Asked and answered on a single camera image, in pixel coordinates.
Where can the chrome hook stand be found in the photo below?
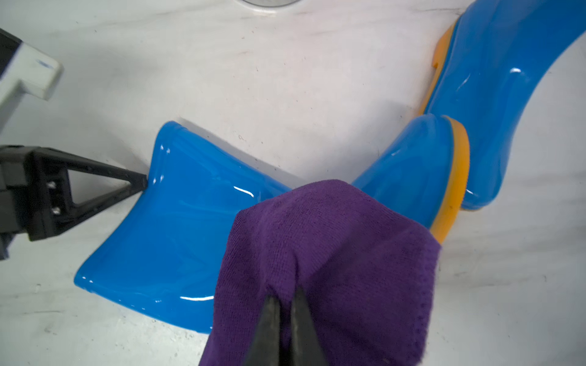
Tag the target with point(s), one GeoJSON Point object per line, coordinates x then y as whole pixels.
{"type": "Point", "coordinates": [270, 4]}

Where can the purple cloth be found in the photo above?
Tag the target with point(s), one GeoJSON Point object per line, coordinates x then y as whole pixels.
{"type": "Point", "coordinates": [368, 274]}

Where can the blue rubber boot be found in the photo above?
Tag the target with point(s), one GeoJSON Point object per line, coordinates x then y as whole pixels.
{"type": "Point", "coordinates": [164, 258]}
{"type": "Point", "coordinates": [488, 64]}

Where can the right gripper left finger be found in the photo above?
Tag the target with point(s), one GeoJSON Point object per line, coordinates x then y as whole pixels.
{"type": "Point", "coordinates": [264, 349]}

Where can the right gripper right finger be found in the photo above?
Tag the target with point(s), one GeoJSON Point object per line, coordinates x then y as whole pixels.
{"type": "Point", "coordinates": [305, 349]}

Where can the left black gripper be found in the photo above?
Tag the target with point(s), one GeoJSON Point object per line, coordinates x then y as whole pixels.
{"type": "Point", "coordinates": [49, 210]}

